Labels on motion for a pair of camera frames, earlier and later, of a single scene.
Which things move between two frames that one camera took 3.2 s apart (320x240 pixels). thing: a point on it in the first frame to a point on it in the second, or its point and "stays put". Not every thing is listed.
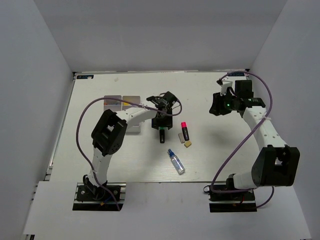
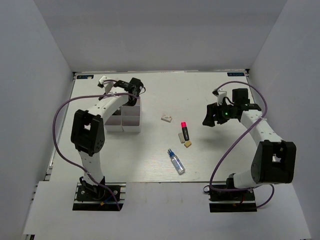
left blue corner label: (85, 77) stays put
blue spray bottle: (177, 164) stays put
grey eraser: (181, 137) stays put
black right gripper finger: (214, 109) to (209, 119)
